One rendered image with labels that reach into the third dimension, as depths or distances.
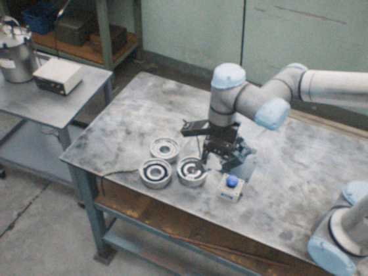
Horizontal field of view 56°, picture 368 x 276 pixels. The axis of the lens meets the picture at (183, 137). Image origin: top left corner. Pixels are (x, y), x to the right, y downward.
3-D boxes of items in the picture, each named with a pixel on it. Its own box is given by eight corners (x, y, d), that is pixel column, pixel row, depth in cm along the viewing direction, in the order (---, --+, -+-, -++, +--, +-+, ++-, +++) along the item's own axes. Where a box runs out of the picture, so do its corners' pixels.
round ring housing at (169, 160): (156, 141, 130) (156, 133, 127) (183, 148, 128) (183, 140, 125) (145, 161, 123) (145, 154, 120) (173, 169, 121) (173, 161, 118)
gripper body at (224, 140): (227, 163, 96) (234, 133, 88) (199, 152, 99) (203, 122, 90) (236, 146, 101) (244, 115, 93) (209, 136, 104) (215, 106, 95)
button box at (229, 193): (215, 196, 114) (217, 187, 110) (223, 181, 119) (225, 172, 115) (238, 206, 112) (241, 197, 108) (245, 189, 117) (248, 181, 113)
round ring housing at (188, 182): (200, 192, 115) (201, 184, 112) (171, 181, 117) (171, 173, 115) (211, 170, 122) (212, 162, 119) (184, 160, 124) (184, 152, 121)
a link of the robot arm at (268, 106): (302, 91, 79) (261, 71, 84) (278, 114, 73) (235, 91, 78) (293, 115, 85) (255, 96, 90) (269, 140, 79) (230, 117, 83)
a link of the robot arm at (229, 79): (236, 85, 77) (206, 69, 80) (229, 121, 84) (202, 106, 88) (255, 71, 81) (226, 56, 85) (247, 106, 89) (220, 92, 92)
